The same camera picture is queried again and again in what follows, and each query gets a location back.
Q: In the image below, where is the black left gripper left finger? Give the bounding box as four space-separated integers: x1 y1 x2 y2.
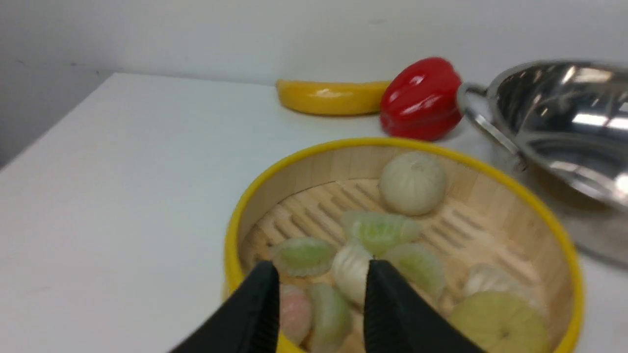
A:
171 261 280 353

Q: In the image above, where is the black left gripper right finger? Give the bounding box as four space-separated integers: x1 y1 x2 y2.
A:
364 259 483 353

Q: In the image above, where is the yellow rimmed bamboo steamer basket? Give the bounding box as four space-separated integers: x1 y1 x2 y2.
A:
224 138 584 353

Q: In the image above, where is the stainless steel pot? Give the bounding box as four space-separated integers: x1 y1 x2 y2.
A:
457 60 628 270

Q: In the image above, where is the pink dumpling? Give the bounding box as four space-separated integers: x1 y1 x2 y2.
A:
280 284 313 346

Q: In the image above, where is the green dumpling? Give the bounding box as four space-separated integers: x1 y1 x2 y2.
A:
381 243 446 300
341 210 421 257
270 237 337 277
307 283 353 353

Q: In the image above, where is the white dumpling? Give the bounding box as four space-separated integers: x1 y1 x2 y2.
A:
462 263 548 316
331 241 372 307

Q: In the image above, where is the yellow-green round bun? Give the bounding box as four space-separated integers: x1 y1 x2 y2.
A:
448 291 551 353

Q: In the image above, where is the white round bun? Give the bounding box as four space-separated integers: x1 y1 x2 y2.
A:
379 151 447 216

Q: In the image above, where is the red bell pepper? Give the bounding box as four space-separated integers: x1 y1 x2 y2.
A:
379 57 462 141

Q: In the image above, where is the yellow banana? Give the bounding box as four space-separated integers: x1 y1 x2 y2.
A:
275 79 391 116

